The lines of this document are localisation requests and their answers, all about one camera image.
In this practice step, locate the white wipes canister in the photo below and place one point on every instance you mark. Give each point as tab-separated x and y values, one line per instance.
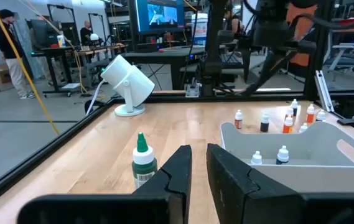
200	29

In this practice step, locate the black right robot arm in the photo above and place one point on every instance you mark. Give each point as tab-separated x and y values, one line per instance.
214	46

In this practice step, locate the cardboard box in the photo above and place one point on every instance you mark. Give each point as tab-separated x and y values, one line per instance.
2	74

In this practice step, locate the small navy bottle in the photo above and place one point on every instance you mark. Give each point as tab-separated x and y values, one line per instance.
282	155

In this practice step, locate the small white capped bottle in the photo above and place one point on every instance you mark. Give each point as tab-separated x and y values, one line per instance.
303	128
256	158

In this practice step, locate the large green food coloring bottle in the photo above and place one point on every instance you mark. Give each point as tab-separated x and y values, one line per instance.
144	169

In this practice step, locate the black desk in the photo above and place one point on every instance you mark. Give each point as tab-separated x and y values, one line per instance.
164	56

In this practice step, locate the person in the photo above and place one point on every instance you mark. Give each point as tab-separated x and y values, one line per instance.
86	32
7	40
235	23

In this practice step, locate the white plastic bin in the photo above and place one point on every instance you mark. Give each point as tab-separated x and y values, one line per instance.
304	177

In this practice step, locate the grey office chair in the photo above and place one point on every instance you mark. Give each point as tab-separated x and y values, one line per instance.
344	62

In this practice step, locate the wooden top standing desk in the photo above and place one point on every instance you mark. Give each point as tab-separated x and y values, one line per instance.
71	51

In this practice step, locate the white spot lamp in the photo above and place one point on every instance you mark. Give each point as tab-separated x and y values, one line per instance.
130	79

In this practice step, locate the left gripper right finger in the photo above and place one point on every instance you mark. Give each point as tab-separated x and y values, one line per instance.
257	205

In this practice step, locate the small dark blue bottle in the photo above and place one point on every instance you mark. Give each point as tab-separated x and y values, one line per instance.
294	107

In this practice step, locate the orange panel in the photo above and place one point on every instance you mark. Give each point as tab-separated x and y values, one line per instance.
301	21

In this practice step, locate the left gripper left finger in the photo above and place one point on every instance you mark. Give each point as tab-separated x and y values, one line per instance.
151	208

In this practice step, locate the black frame clamp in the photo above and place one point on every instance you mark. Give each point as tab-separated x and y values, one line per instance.
351	122
92	104

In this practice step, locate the small brown red bottle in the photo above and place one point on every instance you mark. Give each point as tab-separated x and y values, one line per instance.
238	119

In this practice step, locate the small black bottle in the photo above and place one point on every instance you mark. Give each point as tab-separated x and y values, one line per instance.
264	124

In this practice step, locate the large wall monitor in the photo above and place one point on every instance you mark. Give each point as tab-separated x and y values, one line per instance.
159	15

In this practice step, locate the silver metal bracket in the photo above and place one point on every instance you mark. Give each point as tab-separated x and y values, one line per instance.
324	93

